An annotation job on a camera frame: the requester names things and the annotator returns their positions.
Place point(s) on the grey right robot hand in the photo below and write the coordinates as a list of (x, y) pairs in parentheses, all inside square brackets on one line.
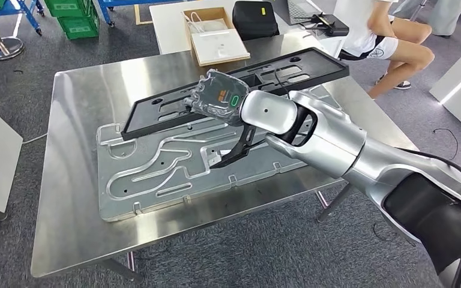
[(218, 97)]

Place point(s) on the long black plastic part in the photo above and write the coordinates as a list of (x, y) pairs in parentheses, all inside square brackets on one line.
[(143, 119)]

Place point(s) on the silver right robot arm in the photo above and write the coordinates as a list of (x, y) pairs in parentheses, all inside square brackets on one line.
[(334, 147)]

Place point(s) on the stainless steel workbench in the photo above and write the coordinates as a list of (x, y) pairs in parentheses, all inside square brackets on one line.
[(75, 119)]

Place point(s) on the flat cardboard box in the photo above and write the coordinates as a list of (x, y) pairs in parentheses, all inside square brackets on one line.
[(218, 49)]

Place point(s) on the black chair back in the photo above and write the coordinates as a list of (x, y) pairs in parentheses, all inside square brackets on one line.
[(254, 22)]

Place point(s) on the white board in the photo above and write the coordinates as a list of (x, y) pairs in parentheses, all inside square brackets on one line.
[(167, 28)]

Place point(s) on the stamped grey metal panel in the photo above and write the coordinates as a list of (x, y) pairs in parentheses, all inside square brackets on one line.
[(135, 190)]

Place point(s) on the white desk with black device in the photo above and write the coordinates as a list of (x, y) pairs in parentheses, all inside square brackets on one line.
[(330, 28)]

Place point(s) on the green plastic crate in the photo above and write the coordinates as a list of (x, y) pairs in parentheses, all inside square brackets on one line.
[(79, 28), (65, 8)]

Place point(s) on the person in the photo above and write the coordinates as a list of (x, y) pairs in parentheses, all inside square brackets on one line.
[(449, 16), (361, 31)]

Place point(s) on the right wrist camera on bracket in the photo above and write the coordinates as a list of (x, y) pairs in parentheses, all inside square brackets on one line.
[(234, 153)]

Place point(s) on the blue metal cart frame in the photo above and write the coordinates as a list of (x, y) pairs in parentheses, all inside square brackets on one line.
[(27, 16), (105, 12)]

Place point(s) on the chrome stanchion post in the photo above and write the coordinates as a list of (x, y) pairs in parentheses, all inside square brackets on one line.
[(4, 47)]

